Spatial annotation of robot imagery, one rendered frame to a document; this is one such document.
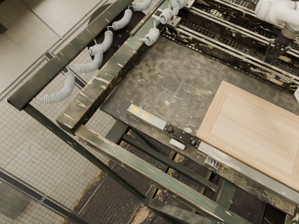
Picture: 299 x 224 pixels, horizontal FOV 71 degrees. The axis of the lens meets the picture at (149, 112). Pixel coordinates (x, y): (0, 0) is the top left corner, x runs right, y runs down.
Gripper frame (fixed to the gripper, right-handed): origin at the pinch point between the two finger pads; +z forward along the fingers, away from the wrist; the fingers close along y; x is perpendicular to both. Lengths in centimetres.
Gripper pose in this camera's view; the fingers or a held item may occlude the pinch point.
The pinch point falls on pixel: (267, 59)
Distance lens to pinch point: 157.2
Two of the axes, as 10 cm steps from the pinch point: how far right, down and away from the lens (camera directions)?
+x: -4.9, 7.5, -4.5
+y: -8.7, -4.7, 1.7
